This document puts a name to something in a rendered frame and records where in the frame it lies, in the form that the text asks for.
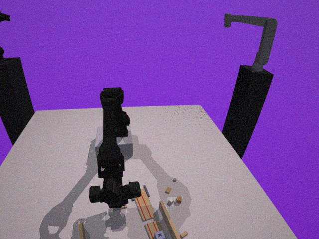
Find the tan wooden strip with red lines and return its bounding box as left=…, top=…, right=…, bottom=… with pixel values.
left=134, top=188, right=150, bottom=205

